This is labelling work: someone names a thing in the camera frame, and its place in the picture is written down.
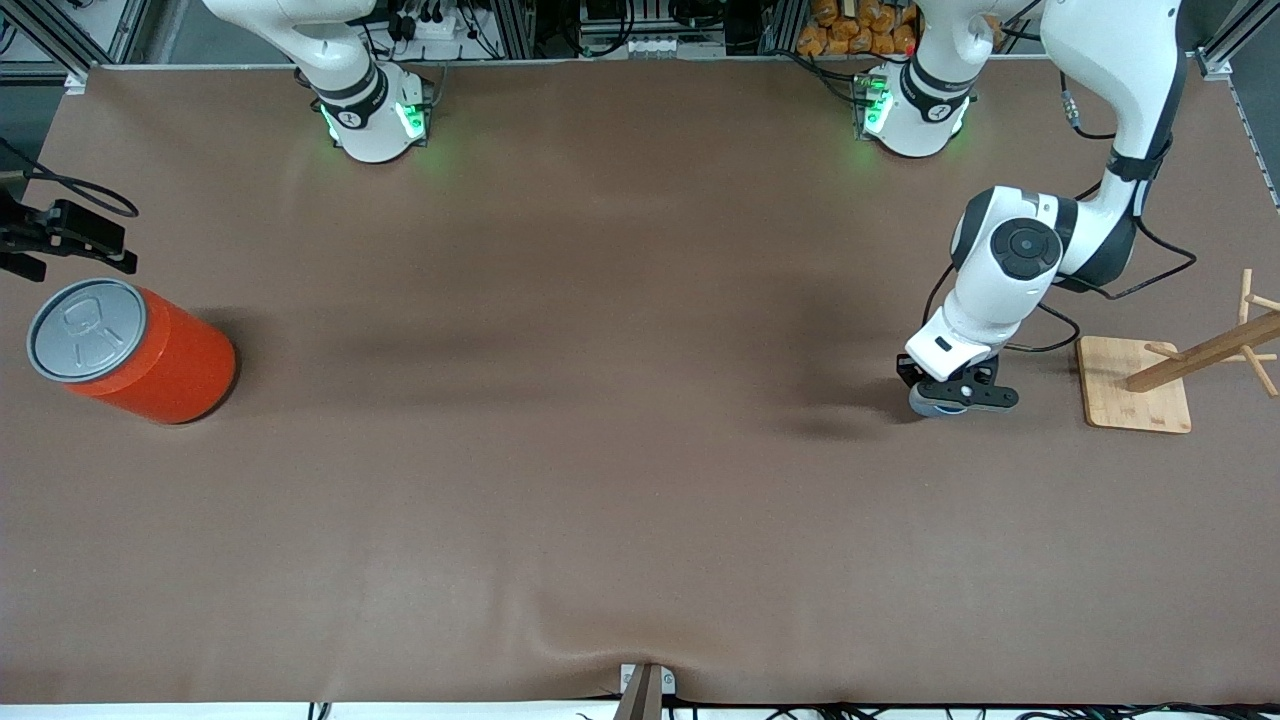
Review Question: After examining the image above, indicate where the aluminium corner frame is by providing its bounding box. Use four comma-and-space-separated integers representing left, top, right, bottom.
1195, 0, 1280, 81
0, 0, 151, 79

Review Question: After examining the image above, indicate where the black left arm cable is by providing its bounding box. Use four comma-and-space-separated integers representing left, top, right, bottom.
922, 88, 1199, 356

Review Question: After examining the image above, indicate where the white power strip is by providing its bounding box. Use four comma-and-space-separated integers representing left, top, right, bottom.
395, 8, 463, 41

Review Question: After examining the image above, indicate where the orange can grey lid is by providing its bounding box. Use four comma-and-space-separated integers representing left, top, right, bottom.
27, 278, 239, 426

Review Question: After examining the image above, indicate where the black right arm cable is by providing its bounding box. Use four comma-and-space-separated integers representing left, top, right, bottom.
0, 135, 139, 219

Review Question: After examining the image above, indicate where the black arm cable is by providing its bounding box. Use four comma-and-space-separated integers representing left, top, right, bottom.
922, 88, 1199, 356
0, 135, 139, 219

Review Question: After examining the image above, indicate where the brown table cloth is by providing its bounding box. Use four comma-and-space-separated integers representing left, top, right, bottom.
0, 55, 1280, 706

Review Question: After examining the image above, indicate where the grey bracket with brown strut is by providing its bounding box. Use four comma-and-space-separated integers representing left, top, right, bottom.
615, 662, 677, 720

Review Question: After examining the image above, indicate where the wooden cup rack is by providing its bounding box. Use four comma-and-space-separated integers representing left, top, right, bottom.
1075, 268, 1280, 435

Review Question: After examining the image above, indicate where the orange snack packets pile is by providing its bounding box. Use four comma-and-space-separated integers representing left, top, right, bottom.
797, 0, 921, 57

